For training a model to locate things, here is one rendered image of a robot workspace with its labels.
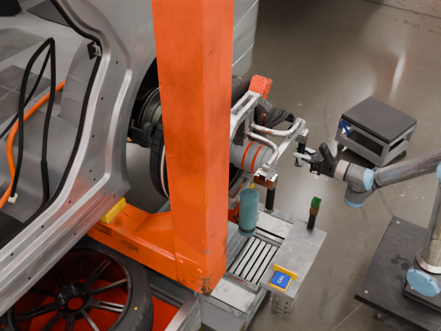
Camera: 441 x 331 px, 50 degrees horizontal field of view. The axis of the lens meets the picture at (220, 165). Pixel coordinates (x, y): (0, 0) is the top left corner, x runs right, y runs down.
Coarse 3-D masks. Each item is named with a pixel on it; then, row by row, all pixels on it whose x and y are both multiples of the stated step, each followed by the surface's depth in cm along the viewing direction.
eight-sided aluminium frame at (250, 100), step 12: (252, 96) 205; (240, 108) 203; (252, 108) 203; (264, 108) 218; (240, 120) 195; (264, 144) 239; (240, 180) 238; (252, 180) 239; (228, 192) 231; (228, 204) 221
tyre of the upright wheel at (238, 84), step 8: (232, 80) 205; (240, 80) 207; (248, 80) 213; (232, 88) 200; (240, 88) 206; (248, 88) 214; (232, 96) 201; (240, 96) 209; (256, 112) 235; (160, 120) 197; (256, 120) 239; (160, 128) 197; (160, 136) 197; (152, 144) 200; (160, 144) 198; (152, 152) 200; (160, 152) 199; (152, 160) 202; (160, 160) 200; (152, 168) 204; (160, 168) 202; (152, 176) 207; (160, 176) 204; (160, 184) 210; (168, 184) 205; (232, 184) 241; (160, 192) 216; (168, 192) 212
